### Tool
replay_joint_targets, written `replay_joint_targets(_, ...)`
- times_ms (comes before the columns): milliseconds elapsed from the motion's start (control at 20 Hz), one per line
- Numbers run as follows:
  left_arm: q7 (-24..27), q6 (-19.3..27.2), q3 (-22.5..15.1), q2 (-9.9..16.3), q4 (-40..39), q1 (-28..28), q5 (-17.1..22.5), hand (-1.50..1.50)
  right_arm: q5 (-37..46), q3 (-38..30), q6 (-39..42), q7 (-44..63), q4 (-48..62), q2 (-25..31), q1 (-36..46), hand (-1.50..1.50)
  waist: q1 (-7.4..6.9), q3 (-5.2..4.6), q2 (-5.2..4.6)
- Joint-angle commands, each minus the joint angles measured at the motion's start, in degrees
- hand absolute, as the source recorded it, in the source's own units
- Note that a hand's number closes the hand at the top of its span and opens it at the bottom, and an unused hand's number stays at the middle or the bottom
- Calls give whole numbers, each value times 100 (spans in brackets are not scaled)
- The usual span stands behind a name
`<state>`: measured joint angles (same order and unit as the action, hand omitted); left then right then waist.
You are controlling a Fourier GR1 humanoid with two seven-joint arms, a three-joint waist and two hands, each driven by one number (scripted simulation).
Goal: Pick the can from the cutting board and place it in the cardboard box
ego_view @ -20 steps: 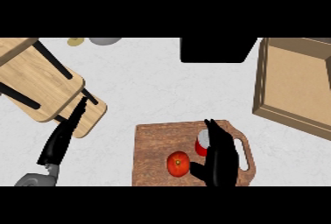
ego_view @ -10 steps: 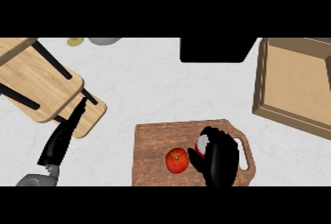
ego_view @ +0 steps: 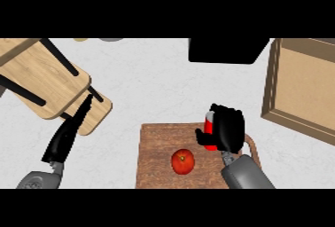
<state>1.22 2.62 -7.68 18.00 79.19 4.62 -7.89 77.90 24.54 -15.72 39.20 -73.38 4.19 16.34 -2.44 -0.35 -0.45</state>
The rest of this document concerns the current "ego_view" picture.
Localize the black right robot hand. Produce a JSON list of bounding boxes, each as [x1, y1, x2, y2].
[[193, 103, 246, 155]]

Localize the red can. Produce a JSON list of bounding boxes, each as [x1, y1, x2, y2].
[[202, 110, 218, 152]]

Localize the brown wooden cutting board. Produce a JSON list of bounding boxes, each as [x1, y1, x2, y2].
[[134, 122, 263, 190]]

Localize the cardboard box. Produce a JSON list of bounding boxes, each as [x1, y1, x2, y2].
[[260, 38, 335, 146]]

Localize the red tomato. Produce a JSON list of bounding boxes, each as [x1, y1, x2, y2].
[[170, 148, 196, 176]]

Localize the black appliance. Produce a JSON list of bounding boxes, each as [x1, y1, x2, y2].
[[187, 38, 271, 65]]

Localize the pale wooden rack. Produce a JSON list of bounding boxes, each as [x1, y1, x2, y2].
[[0, 38, 114, 137]]

